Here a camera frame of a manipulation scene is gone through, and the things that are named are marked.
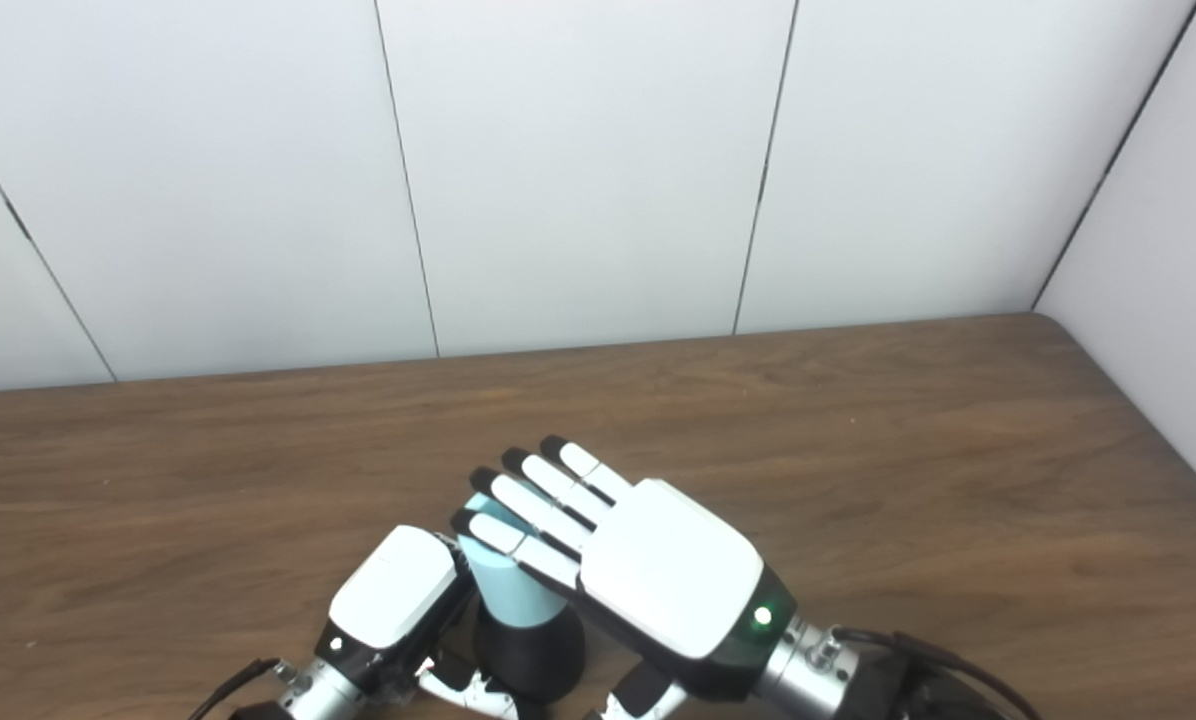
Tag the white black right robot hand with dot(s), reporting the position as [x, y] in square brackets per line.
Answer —
[668, 580]

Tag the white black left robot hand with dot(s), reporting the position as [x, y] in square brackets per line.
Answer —
[393, 590]

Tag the black flared nozzle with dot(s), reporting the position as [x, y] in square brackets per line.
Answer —
[533, 660]

